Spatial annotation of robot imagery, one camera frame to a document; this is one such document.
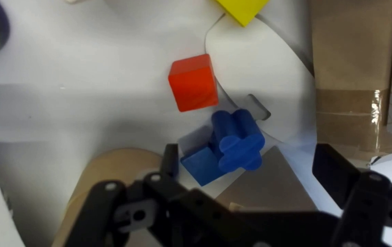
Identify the blue square block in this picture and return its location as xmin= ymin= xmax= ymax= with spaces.
xmin=179 ymin=128 xmax=225 ymax=187

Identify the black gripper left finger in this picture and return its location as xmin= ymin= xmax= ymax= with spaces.
xmin=161 ymin=145 xmax=180 ymax=179

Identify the blue cross block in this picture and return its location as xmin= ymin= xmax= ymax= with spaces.
xmin=211 ymin=109 xmax=266 ymax=172

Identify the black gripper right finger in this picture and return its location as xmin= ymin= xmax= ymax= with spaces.
xmin=313 ymin=145 xmax=391 ymax=216

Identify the red cube block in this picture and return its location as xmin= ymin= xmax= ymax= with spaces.
xmin=169 ymin=54 xmax=218 ymax=113

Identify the yellow block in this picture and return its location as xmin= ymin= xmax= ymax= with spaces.
xmin=217 ymin=0 xmax=270 ymax=28

